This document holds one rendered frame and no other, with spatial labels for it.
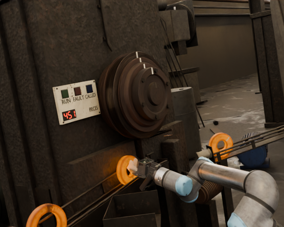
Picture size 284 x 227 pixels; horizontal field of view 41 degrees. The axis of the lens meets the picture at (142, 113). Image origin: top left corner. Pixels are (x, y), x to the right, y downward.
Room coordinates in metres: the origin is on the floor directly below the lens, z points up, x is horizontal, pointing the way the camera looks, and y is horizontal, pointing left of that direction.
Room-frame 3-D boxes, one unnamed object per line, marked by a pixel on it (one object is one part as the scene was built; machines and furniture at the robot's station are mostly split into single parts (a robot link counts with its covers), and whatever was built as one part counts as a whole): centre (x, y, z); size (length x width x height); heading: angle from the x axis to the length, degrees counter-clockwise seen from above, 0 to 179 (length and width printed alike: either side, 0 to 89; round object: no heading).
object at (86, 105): (1.89, 0.30, 1.15); 0.26 x 0.02 x 0.18; 140
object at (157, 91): (2.02, -0.07, 1.11); 0.28 x 0.06 x 0.28; 140
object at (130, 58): (2.08, 0.00, 1.11); 0.47 x 0.06 x 0.47; 140
